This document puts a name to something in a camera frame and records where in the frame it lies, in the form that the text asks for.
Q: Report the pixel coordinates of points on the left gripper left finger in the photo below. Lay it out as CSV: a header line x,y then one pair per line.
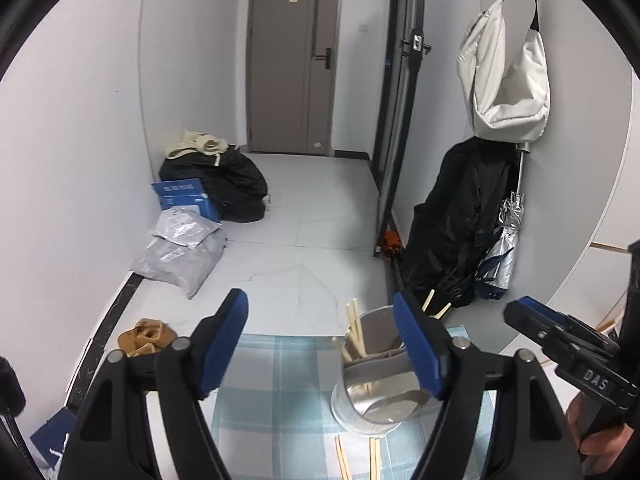
x,y
112,437

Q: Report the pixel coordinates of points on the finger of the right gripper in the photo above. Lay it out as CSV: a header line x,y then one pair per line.
x,y
555,332

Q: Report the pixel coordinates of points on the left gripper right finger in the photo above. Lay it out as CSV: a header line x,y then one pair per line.
x,y
530,437

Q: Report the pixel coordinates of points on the person's right hand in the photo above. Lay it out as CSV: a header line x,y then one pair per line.
x,y
602,448

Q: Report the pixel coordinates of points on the dark blue paper bag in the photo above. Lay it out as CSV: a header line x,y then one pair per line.
x,y
50,439

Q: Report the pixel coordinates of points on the silver folded umbrella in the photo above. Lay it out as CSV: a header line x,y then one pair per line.
x,y
494,275

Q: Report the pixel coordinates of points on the black hanging jacket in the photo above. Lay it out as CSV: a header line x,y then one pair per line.
x,y
453,229

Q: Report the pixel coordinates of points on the white utensil holder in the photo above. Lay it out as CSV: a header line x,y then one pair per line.
x,y
375,394

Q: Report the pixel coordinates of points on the teal plaid table mat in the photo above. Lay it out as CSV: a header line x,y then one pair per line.
x,y
272,416

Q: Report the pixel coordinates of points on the small white mailer bag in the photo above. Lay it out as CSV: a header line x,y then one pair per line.
x,y
184,227

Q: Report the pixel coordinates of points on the white hanging bag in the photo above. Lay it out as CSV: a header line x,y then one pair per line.
x,y
506,102

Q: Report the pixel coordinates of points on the blue cardboard box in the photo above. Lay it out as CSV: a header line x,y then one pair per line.
x,y
187,194

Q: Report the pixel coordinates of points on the black bag on floor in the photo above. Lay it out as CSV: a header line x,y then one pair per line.
x,y
232,182

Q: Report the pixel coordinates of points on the cream garment on bag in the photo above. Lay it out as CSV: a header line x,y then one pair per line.
x,y
202,143

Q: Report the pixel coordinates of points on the black tripod pole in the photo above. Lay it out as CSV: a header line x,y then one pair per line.
x,y
404,54

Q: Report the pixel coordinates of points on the grey entrance door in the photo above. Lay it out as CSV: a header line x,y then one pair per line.
x,y
289,96

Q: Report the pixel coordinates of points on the black door handle lock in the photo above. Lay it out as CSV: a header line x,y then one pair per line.
x,y
325,58

